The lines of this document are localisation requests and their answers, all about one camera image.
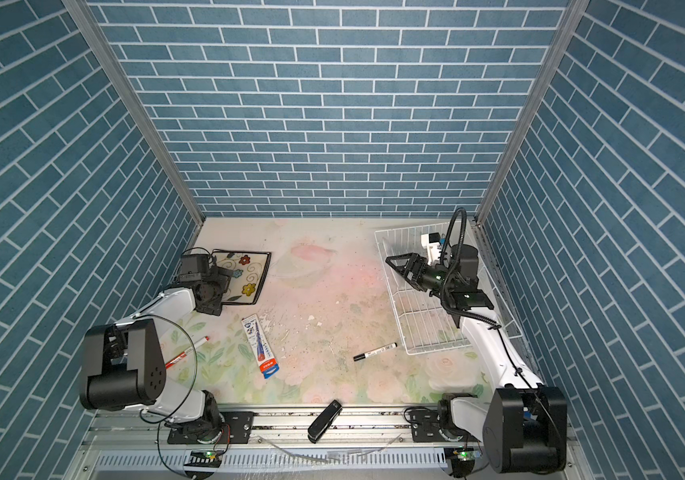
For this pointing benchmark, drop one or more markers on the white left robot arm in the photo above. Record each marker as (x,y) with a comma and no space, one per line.
(123,365)

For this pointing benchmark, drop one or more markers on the floral square plate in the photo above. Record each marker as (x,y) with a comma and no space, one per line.
(249,270)

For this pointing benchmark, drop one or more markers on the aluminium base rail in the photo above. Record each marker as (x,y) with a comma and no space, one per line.
(274,439)

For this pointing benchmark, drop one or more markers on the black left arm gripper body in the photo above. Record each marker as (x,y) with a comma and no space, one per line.
(216,284)

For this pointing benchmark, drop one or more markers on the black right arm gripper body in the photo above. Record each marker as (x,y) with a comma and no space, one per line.
(429,277)

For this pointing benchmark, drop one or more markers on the red white marker pen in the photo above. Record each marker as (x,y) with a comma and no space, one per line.
(189,351)

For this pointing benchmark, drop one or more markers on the black marker pen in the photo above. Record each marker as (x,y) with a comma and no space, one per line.
(374,352)

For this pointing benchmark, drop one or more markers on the black stapler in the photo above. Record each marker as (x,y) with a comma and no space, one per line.
(323,421)

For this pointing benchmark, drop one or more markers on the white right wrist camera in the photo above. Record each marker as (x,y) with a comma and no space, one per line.
(432,244)

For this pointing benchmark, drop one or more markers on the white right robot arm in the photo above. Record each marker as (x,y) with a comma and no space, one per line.
(523,427)

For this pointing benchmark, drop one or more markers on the blue white toothpaste box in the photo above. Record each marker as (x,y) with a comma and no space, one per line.
(258,341)

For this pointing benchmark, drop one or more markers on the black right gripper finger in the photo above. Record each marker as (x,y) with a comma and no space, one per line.
(406,257)
(409,272)

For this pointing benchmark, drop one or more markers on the white wire dish rack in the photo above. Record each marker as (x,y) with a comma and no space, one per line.
(468,312)

